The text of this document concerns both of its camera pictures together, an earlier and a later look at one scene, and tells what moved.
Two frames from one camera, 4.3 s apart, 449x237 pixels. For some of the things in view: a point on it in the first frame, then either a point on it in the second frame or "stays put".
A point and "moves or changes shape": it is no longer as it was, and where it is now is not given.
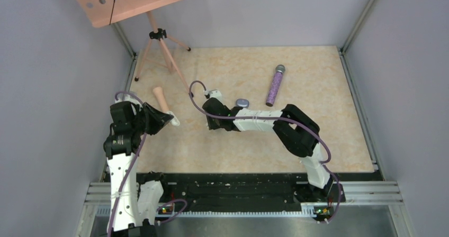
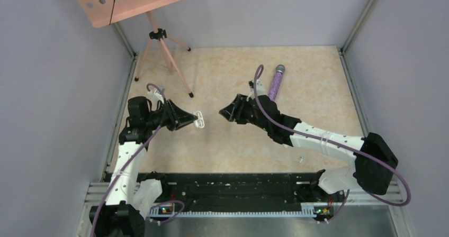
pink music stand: x=106 y=3 stays put
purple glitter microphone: x=280 y=69 stays put
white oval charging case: x=174 y=121 moves or changes shape
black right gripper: x=212 y=125 -> x=234 y=111
